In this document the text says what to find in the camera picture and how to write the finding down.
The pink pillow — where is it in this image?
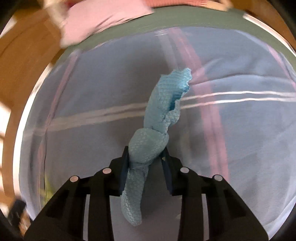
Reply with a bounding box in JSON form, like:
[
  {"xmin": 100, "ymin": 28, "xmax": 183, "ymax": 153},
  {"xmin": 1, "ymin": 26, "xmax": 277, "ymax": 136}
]
[{"xmin": 60, "ymin": 1, "xmax": 154, "ymax": 48}]

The light blue cloth wipe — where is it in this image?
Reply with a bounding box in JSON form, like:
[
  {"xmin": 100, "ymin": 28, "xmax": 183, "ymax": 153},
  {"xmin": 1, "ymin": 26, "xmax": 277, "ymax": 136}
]
[{"xmin": 121, "ymin": 68, "xmax": 192, "ymax": 226}]

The green paper scrap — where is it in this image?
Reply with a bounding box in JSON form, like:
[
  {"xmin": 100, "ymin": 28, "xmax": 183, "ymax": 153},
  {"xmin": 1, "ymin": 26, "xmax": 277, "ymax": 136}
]
[{"xmin": 40, "ymin": 176, "xmax": 56, "ymax": 207}]

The green bed sheet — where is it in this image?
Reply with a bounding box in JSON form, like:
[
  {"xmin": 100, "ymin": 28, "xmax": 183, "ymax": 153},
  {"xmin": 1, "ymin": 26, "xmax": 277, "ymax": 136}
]
[{"xmin": 56, "ymin": 6, "xmax": 295, "ymax": 68}]

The wooden bed frame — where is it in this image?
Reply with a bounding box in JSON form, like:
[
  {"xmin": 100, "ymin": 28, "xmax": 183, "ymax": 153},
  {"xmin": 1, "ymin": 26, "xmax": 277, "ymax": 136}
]
[{"xmin": 1, "ymin": 1, "xmax": 63, "ymax": 206}]

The blue striped blanket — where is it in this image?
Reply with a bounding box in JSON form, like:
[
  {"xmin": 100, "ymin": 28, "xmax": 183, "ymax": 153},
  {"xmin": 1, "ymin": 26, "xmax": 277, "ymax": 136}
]
[{"xmin": 20, "ymin": 27, "xmax": 295, "ymax": 237}]

